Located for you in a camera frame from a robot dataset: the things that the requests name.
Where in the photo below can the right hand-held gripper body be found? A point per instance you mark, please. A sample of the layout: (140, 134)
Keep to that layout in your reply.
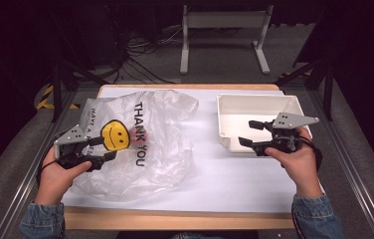
(286, 132)

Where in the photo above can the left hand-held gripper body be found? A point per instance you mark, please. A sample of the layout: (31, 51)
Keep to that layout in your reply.
(70, 137)

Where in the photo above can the white plastic bin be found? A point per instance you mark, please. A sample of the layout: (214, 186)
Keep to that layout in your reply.
(238, 116)

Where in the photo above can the clear smiley plastic bag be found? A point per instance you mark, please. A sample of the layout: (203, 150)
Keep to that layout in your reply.
(161, 139)

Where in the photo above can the person's right hand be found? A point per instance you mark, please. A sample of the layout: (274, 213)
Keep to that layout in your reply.
(299, 166)

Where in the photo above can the person's left hand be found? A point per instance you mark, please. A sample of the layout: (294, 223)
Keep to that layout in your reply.
(54, 179)

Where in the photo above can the white paper sheet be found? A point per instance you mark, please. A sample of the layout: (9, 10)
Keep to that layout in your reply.
(234, 179)

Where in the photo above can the black metal stand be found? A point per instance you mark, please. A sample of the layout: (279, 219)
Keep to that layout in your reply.
(327, 89)
(57, 89)

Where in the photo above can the wooden table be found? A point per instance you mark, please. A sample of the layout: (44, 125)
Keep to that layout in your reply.
(175, 219)

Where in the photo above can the white metal stand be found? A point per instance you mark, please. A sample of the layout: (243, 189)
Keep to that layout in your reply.
(224, 20)

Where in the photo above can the aluminium rail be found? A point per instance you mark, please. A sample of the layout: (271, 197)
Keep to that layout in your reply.
(26, 186)
(354, 172)

